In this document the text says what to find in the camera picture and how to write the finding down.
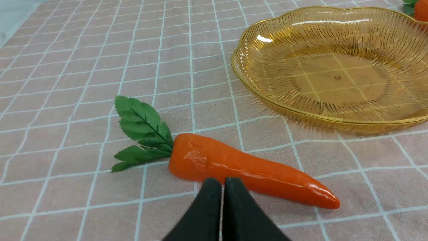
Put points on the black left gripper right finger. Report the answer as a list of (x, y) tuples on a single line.
[(243, 219)]

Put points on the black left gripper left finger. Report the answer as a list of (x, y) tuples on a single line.
[(201, 221)]

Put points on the amber glass plate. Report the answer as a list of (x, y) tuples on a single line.
[(360, 70)]

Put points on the pink checkered tablecloth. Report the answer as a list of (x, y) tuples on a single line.
[(64, 61)]

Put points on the orange plastic carrot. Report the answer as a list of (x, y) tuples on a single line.
[(417, 9), (194, 158)]

